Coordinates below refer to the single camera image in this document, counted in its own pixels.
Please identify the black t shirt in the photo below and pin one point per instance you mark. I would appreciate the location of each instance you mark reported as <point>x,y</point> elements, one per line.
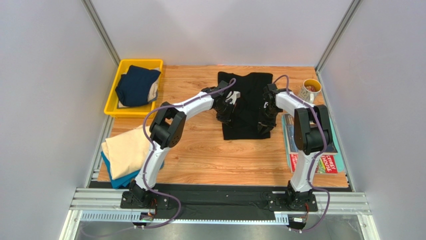
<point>246,114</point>

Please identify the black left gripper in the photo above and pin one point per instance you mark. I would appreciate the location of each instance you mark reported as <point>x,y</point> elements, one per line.
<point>228,117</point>

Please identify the left aluminium corner post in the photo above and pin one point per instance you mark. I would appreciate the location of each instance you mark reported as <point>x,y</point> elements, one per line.
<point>96,20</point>

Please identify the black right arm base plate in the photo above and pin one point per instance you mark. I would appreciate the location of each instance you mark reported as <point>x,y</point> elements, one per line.
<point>289,201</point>

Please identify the yellow rimmed mug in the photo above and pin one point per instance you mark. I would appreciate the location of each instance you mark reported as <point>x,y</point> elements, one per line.
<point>309,90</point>

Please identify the dark blue book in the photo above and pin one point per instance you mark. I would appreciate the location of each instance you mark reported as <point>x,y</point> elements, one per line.
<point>288,128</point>

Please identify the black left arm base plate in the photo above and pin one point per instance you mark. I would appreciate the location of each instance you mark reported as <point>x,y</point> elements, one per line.
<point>139,201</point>

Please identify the right aluminium corner post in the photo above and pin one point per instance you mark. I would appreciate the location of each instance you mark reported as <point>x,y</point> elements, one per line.
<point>340,30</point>

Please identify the teal folded shirt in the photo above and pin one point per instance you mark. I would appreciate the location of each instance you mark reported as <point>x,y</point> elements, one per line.
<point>123,181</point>

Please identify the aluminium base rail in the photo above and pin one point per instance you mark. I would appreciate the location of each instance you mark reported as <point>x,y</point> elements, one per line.
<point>342,215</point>

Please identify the red illustrated book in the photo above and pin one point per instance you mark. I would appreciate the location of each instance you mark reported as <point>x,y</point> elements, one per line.
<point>326,165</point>

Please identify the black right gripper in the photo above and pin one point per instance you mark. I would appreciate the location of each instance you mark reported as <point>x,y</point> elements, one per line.
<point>266,117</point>

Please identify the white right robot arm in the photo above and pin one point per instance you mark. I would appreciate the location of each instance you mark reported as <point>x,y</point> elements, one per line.
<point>311,130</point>

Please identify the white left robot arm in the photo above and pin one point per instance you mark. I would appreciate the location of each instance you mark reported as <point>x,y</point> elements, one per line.
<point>166,130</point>

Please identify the yellow plastic bin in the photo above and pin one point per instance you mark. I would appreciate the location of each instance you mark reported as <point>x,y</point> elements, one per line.
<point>112,103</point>

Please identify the cream folded shirt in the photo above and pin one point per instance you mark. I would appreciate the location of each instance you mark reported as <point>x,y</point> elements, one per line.
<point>127,151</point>

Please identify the navy blue folded shirt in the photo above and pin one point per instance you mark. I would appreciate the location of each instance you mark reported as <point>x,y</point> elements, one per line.
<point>138,87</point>

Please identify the aluminium corner post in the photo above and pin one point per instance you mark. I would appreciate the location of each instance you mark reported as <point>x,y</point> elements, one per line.
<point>340,30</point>
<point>96,20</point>

